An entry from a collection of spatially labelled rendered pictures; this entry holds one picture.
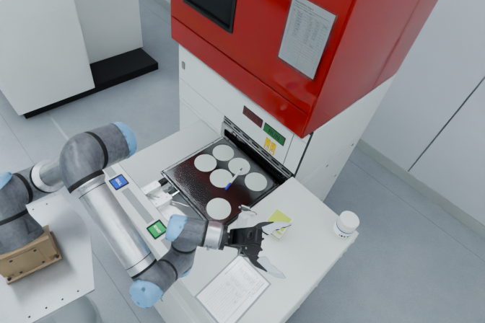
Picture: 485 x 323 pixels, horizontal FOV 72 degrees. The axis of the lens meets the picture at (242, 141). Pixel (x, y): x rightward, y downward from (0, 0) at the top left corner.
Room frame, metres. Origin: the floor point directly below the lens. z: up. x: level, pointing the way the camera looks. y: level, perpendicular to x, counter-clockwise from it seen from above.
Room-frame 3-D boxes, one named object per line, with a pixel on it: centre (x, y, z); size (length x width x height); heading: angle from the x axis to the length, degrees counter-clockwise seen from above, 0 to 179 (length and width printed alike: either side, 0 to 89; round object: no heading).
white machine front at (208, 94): (1.16, 0.07, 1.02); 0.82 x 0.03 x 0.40; 52
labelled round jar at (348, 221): (0.68, -0.44, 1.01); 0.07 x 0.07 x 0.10
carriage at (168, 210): (0.65, 0.21, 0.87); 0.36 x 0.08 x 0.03; 52
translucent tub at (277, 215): (0.64, -0.19, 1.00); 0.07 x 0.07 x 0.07; 61
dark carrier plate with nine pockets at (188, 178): (0.87, 0.06, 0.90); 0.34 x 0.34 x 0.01; 52
